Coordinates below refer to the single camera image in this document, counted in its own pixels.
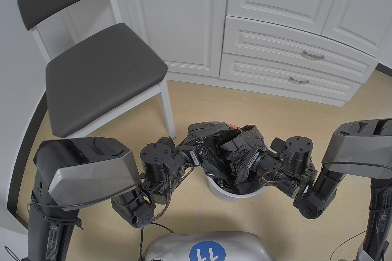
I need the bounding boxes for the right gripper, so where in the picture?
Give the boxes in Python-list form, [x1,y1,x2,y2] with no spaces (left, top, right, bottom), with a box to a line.
[246,151,284,176]

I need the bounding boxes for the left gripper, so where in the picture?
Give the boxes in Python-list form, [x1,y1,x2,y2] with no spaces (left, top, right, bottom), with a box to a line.
[172,146,204,168]

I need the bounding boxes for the black plastic bag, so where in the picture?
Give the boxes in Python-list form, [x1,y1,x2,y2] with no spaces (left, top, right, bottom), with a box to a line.
[179,122,270,193]

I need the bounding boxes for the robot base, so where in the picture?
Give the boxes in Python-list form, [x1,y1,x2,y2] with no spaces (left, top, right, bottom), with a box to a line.
[144,232,274,261]

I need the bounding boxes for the white trash bin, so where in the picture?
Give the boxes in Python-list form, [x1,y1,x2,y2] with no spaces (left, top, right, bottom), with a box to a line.
[205,144,271,202]

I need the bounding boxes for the grey and white chair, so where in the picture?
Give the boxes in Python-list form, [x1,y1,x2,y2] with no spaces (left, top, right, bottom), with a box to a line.
[17,0,176,139]

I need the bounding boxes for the white wardrobe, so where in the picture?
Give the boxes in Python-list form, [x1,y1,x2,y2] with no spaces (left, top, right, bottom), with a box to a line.
[115,0,392,107]

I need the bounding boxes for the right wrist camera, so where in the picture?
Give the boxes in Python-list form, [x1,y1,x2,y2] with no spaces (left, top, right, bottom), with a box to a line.
[271,137,287,153]

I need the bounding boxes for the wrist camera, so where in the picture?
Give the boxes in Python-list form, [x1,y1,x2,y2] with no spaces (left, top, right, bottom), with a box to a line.
[156,136,176,152]
[271,137,287,153]

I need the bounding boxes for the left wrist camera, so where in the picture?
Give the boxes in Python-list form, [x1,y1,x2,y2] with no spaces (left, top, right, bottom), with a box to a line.
[156,136,176,152]

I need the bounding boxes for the black cable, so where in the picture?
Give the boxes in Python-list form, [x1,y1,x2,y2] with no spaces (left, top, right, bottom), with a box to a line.
[139,221,173,259]

